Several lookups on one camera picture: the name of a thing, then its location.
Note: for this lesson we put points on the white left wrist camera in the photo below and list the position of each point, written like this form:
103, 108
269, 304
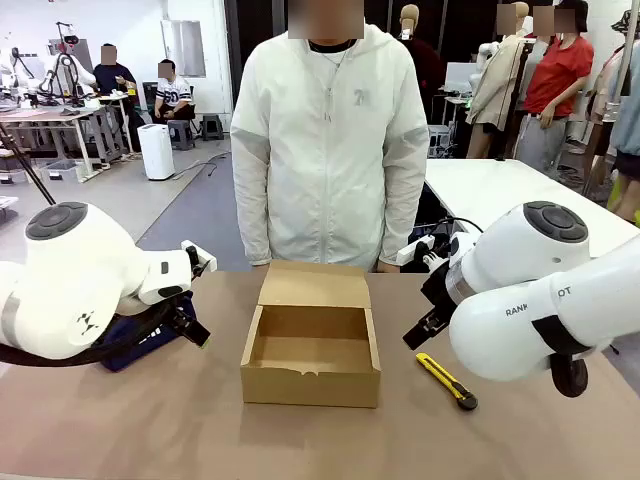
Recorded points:
202, 257

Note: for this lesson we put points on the white air purifier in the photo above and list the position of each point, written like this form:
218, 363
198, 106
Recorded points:
156, 152

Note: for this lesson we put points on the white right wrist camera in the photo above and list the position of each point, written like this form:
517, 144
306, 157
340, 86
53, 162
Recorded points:
415, 250

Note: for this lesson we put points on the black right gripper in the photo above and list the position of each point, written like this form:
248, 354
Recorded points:
437, 290

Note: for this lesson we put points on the mannequin in beige coat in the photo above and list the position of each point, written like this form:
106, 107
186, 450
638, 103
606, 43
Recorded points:
497, 80

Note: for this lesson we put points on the person in red shirt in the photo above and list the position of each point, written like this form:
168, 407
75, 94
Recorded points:
555, 85

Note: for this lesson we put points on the mannequin in denim jacket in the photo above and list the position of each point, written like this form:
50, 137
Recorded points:
625, 115

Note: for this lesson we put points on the grey workbench table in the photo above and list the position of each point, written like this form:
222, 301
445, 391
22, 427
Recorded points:
55, 117

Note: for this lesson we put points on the white table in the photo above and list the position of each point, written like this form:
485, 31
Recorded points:
500, 195

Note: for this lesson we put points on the person in white jacket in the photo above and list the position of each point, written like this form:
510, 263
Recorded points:
325, 150

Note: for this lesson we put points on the yellow utility knife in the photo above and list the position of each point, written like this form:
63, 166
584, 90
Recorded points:
445, 377

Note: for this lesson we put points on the grey plastic stool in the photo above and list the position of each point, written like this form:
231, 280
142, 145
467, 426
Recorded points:
181, 135
212, 127

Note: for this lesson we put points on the black tripod leg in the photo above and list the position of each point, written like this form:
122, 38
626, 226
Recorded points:
27, 165

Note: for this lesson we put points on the mannequin in dark clothes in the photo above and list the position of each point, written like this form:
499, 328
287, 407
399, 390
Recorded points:
425, 65

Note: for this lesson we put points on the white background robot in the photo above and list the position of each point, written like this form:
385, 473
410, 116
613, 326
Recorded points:
65, 70

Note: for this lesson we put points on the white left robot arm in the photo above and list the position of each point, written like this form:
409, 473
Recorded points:
75, 280

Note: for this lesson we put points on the brown cardboard box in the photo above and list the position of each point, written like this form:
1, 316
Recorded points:
310, 345

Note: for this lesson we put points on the person's left hand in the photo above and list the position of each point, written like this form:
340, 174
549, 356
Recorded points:
389, 266

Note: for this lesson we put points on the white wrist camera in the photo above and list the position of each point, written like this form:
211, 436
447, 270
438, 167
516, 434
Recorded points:
415, 250
202, 257

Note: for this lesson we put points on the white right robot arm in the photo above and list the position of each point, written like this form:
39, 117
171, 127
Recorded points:
530, 300

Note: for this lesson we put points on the seated person in white jersey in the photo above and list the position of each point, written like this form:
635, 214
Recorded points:
172, 95

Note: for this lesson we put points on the seated person in dark shirt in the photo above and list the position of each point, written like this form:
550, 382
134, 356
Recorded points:
114, 75

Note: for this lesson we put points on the navy Campus pencil case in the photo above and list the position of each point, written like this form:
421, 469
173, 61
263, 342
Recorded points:
132, 347

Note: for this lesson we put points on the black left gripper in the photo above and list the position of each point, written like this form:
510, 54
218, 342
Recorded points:
183, 309

